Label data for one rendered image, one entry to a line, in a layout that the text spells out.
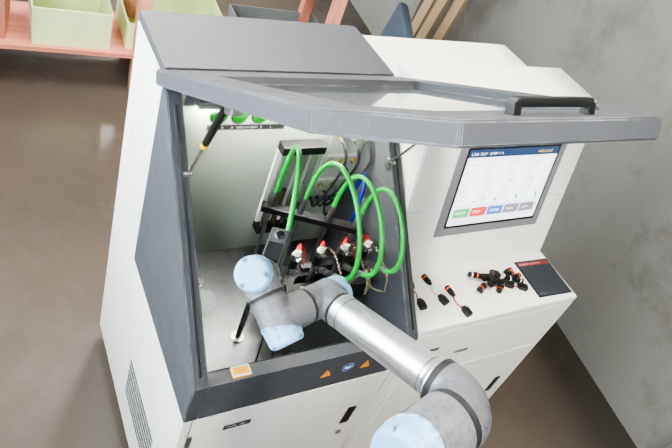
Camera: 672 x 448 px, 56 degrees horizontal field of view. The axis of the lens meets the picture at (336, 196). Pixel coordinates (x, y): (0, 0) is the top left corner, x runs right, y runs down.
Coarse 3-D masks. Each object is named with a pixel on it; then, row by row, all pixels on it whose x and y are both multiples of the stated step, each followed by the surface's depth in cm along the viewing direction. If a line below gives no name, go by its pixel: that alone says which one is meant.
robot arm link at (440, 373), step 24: (312, 288) 132; (336, 288) 133; (336, 312) 128; (360, 312) 126; (360, 336) 123; (384, 336) 121; (408, 336) 121; (384, 360) 120; (408, 360) 116; (432, 360) 115; (408, 384) 117; (432, 384) 111; (456, 384) 107; (480, 408) 104
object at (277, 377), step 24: (264, 360) 169; (288, 360) 171; (312, 360) 173; (336, 360) 178; (360, 360) 185; (216, 384) 159; (240, 384) 164; (264, 384) 169; (288, 384) 176; (312, 384) 182; (216, 408) 167
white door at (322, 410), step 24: (336, 384) 190; (360, 384) 197; (240, 408) 174; (264, 408) 180; (288, 408) 187; (312, 408) 195; (336, 408) 203; (360, 408) 212; (192, 432) 171; (216, 432) 178; (240, 432) 185; (264, 432) 192; (288, 432) 200; (312, 432) 209; (336, 432) 217
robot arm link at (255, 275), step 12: (240, 264) 124; (252, 264) 124; (264, 264) 124; (240, 276) 124; (252, 276) 123; (264, 276) 123; (276, 276) 128; (240, 288) 124; (252, 288) 123; (264, 288) 124; (276, 288) 126
